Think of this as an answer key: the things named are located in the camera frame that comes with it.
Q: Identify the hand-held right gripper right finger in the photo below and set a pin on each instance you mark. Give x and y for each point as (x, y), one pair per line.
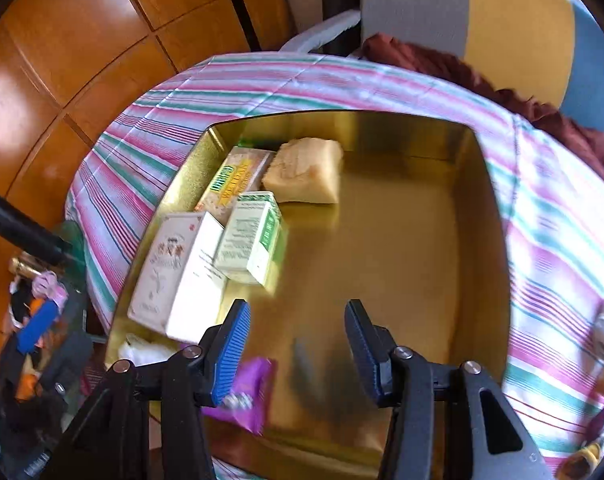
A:
(367, 355)

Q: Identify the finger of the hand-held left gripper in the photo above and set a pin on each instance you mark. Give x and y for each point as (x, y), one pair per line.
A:
(37, 327)

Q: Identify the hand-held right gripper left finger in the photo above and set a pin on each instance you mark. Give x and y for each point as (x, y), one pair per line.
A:
(229, 355)

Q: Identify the purple packet with white print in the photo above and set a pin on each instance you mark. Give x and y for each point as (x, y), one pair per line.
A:
(254, 390)

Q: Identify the gold metal tin box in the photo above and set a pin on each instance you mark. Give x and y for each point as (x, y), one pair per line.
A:
(392, 260)

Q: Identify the white box with floral print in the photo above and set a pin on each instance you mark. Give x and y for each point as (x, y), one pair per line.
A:
(172, 275)

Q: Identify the green and white box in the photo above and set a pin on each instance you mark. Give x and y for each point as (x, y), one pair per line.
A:
(247, 240)

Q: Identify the cracker packet with green edge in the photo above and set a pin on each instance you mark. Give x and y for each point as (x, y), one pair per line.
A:
(232, 180)

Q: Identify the yellow and dark roll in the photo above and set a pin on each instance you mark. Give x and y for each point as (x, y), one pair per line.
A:
(579, 460)

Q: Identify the plain purple snack packet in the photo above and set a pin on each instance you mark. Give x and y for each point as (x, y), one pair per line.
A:
(602, 420)

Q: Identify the pink scrunchie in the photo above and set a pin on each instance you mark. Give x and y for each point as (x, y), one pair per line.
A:
(49, 282)

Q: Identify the gold bottle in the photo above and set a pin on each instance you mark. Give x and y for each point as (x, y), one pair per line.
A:
(24, 265)

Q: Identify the striped tablecloth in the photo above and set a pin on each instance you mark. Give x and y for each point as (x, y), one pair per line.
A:
(547, 240)

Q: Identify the wooden wardrobe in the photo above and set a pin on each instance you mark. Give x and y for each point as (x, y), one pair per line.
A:
(82, 35)

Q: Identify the maroon blanket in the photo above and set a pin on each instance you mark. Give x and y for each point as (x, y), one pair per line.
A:
(557, 115)

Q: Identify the grey yellow blue headboard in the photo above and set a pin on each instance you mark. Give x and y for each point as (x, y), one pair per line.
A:
(522, 35)

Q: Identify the grey bed rail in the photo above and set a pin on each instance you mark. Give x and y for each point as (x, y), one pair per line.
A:
(327, 30)

